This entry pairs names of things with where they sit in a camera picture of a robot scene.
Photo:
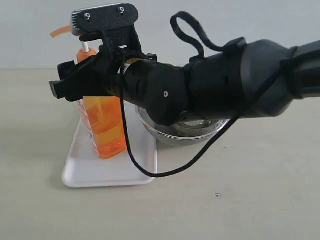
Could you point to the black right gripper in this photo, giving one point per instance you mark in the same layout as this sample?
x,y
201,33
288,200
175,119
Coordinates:
x,y
99,76

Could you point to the orange pump soap bottle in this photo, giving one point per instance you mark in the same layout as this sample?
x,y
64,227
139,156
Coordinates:
x,y
103,124

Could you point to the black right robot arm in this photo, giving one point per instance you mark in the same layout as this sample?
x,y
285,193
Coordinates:
x,y
243,80

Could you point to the small stainless steel bowl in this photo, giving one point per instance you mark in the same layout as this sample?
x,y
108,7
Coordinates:
x,y
194,123

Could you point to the white rectangular foam tray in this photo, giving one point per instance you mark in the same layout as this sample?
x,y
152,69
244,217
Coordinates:
x,y
84,169

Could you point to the steel mesh strainer basket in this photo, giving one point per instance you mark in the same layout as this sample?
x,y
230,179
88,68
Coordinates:
x,y
170,136

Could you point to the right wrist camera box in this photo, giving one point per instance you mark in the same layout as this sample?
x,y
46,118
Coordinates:
x,y
103,17

